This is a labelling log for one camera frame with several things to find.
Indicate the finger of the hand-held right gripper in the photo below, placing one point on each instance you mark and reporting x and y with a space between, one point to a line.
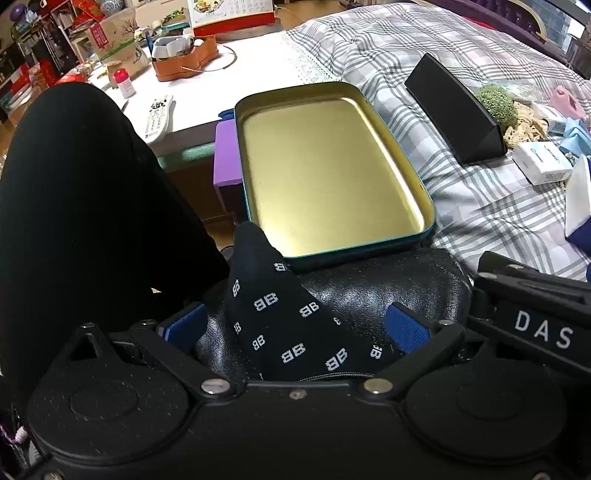
517 274

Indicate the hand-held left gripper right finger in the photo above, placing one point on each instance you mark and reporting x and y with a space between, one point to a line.
407 326

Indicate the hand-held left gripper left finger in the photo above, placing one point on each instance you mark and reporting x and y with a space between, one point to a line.
182 324

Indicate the black sock with white print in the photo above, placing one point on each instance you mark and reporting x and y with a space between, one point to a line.
281 323

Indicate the white tissue pack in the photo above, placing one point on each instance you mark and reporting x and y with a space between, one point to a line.
551 121
540 161

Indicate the blue face mask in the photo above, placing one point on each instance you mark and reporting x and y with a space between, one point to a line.
577 136

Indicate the gold tin tray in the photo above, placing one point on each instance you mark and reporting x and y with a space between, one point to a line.
323 175

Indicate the green scrubber ball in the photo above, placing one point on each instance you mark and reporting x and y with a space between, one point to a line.
496 101

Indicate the pink soft cloth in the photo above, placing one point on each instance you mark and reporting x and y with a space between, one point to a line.
567 99

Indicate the white navy-edged cloth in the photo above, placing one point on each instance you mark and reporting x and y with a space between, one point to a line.
579 194

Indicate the beige lace doily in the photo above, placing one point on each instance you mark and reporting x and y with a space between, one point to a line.
524 123

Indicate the person's black-trousered leg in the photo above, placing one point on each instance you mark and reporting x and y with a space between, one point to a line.
69 207

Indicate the black triangular glasses case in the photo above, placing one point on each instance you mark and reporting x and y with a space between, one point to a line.
452 106

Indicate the clear plastic bag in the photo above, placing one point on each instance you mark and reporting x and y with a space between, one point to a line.
531 92

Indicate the white remote control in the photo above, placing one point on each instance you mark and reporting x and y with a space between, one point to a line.
157 117

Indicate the grey plaid blanket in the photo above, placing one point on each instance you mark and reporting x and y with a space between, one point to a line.
415 55

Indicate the white bottle with red cap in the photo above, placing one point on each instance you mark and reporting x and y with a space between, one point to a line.
124 85

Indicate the orange leather desk tray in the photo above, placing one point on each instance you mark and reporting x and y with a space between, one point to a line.
184 64

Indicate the white lace-edged tablecloth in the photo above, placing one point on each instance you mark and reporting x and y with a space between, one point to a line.
258 74

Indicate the desk calendar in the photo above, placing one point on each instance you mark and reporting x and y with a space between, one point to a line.
231 18

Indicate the cluttered storage shelf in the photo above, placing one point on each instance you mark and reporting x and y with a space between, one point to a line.
27 37

